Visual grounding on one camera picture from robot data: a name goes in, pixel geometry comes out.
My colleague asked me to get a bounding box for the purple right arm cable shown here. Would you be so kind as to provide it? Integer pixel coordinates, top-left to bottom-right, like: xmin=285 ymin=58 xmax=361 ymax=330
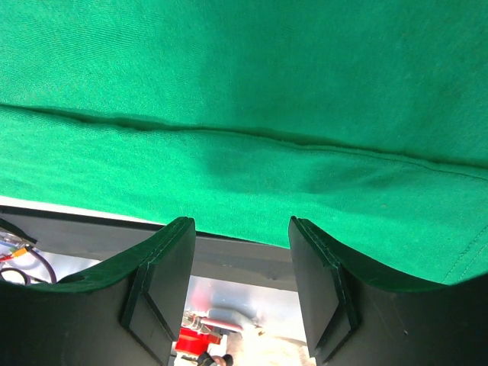
xmin=0 ymin=247 xmax=58 ymax=286

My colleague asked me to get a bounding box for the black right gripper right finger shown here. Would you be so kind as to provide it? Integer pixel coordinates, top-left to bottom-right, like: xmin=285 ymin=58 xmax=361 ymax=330
xmin=289 ymin=217 xmax=487 ymax=365

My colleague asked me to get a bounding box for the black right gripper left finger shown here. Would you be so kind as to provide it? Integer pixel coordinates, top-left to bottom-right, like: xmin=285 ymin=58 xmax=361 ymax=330
xmin=1 ymin=217 xmax=196 ymax=365

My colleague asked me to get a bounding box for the red object below table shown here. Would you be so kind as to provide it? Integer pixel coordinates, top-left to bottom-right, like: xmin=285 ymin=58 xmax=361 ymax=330
xmin=175 ymin=310 xmax=244 ymax=357

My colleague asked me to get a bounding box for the green t shirt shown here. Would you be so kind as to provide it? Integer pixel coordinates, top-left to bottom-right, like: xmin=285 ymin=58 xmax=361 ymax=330
xmin=1 ymin=1 xmax=487 ymax=284

